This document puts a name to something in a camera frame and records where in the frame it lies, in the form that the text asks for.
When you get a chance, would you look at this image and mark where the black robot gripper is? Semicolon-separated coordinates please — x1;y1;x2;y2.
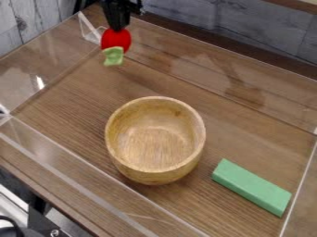
101;0;144;31

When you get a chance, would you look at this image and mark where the red plush strawberry green stem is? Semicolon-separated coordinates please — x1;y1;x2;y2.
101;29;132;67

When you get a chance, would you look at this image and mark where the light wooden bowl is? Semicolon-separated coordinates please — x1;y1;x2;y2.
105;96;208;185

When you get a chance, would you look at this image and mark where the green rectangular foam block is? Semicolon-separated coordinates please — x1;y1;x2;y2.
211;159;292;218

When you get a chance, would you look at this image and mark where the clear acrylic tray enclosure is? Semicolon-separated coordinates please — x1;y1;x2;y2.
0;19;317;237

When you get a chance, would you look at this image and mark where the black metal bracket lower left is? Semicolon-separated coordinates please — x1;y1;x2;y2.
27;207;63;237

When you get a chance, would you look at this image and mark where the black cable lower left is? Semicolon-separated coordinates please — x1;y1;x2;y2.
0;215;26;237

